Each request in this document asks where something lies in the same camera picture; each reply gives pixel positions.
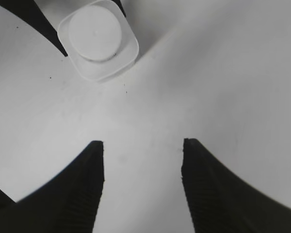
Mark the white bottle cap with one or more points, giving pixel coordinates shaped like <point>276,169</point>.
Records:
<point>95,33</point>

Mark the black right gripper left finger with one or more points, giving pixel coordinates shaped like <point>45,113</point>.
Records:
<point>68,203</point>

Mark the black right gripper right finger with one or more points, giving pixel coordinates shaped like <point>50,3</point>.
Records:
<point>221,202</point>

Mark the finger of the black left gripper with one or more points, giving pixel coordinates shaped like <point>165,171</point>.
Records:
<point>119,4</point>
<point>29,12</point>

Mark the white yili yogurt bottle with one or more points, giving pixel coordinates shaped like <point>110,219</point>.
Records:
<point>123,59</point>

